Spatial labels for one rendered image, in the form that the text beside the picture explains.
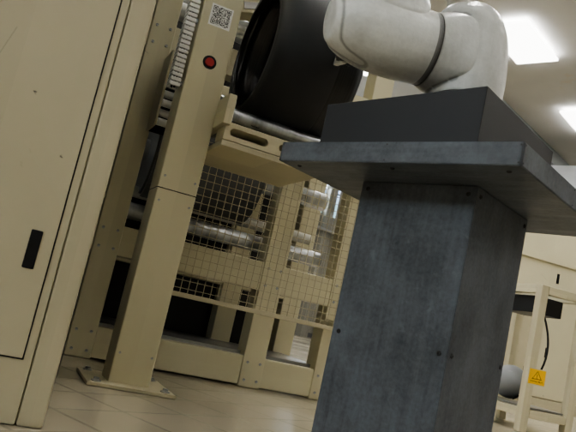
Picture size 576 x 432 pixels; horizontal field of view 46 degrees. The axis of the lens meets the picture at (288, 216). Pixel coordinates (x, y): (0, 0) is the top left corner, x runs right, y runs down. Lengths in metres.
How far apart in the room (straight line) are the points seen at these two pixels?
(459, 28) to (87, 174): 0.80
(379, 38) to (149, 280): 1.13
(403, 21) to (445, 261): 0.48
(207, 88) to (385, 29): 1.00
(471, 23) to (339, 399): 0.79
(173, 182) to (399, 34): 1.04
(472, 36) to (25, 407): 1.13
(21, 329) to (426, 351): 0.76
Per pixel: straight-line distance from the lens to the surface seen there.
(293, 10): 2.25
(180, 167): 2.19
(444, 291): 1.25
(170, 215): 2.17
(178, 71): 2.26
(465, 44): 1.44
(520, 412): 3.99
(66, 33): 1.47
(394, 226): 1.32
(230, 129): 2.15
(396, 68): 1.41
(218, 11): 2.35
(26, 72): 1.44
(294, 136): 2.25
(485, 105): 1.25
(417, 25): 1.40
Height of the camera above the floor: 0.30
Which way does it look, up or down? 9 degrees up
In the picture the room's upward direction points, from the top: 13 degrees clockwise
